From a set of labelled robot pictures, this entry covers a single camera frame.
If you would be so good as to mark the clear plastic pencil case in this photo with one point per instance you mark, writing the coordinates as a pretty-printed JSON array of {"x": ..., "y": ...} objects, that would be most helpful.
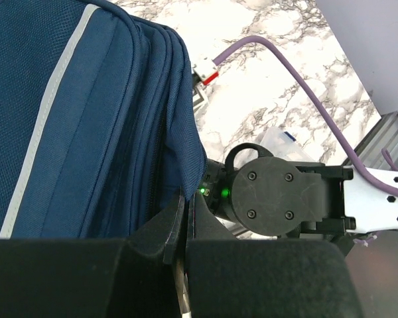
[{"x": 282, "y": 145}]

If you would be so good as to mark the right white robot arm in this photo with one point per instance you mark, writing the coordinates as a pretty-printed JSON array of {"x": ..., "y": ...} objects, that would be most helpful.
[{"x": 274, "y": 197}]

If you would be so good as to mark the navy blue student backpack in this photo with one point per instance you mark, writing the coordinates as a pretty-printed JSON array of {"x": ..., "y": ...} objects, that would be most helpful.
[{"x": 97, "y": 128}]

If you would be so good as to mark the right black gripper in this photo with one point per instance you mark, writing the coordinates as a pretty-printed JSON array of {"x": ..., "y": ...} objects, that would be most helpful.
[{"x": 216, "y": 187}]

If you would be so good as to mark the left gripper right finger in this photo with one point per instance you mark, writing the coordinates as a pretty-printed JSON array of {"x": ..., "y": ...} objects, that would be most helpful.
[{"x": 228, "y": 277}]

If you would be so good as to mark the aluminium rail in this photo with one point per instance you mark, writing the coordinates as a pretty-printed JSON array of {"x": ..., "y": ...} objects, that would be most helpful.
[{"x": 383, "y": 135}]

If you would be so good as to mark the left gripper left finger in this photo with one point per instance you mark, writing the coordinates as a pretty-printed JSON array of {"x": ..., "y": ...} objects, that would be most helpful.
[{"x": 138, "y": 276}]

